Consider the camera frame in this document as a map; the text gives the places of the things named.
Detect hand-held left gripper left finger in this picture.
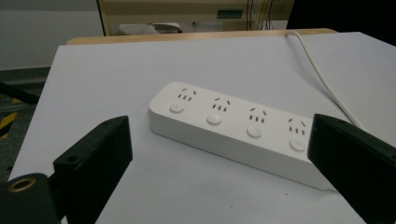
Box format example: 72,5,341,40
52,115,134,224

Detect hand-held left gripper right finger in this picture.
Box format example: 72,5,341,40
306,113,396,224

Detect white power strip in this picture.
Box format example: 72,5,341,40
148,81,337,191

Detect black metal stand bar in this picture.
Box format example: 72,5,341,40
0,81,41,105

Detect white board table cover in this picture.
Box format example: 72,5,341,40
8,32,396,224

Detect dark curtain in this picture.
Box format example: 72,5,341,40
286,0,396,47

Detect beige cabinet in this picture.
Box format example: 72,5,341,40
96,0,295,36

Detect white power cable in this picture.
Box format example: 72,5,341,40
284,30,366,130

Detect bundle of dark cables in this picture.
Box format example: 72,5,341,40
246,0,275,31

